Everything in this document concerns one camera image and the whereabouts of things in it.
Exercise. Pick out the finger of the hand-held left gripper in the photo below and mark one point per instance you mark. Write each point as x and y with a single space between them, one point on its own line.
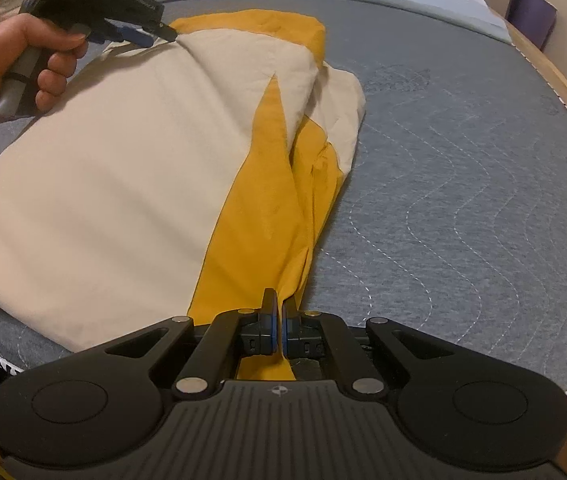
131 34
166 31

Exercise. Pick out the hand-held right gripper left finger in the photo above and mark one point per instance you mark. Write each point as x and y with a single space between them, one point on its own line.
269 327

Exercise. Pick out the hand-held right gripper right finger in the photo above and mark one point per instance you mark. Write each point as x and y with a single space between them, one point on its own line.
289 327

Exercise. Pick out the beige and yellow garment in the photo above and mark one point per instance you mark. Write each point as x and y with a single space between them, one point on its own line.
113 170

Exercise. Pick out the grey quilted mattress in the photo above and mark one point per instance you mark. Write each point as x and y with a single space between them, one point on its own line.
453 200

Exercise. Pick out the purple board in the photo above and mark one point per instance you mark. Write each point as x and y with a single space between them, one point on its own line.
531 15

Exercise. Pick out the wooden bed frame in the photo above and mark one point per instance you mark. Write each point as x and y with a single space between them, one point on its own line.
563 75

